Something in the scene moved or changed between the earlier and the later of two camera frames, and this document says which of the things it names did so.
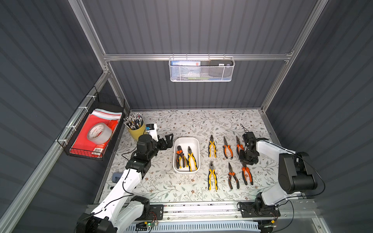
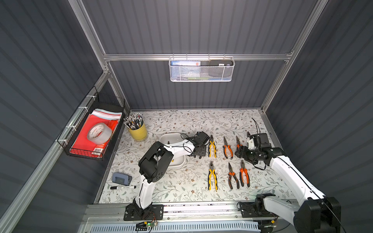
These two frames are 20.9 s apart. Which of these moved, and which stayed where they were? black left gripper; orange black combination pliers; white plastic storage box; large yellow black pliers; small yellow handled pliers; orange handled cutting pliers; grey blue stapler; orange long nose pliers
Moved: orange black combination pliers; white plastic storage box; black left gripper
Stayed: grey blue stapler; orange long nose pliers; small yellow handled pliers; orange handled cutting pliers; large yellow black pliers
